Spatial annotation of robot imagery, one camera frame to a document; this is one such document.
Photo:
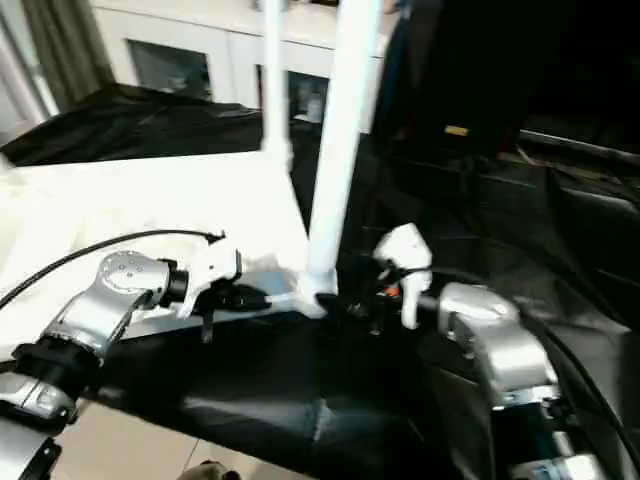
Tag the grey metal bar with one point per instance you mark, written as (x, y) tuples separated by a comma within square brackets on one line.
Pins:
[(575, 145)]

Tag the white plastic table top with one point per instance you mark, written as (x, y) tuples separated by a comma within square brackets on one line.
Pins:
[(125, 200)]

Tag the black table mat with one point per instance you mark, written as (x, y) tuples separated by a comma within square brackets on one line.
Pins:
[(300, 400)]

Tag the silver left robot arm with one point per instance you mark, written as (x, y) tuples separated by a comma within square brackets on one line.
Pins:
[(110, 295)]

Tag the black case with yellow label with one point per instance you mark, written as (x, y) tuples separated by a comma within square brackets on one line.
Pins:
[(450, 75)]

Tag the white sideboard cabinet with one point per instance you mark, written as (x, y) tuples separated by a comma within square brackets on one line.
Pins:
[(225, 30)]

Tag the grey curtain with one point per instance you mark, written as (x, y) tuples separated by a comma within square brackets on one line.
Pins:
[(65, 45)]

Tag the white plastic table leg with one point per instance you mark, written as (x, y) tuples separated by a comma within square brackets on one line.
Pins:
[(276, 75), (345, 125)]

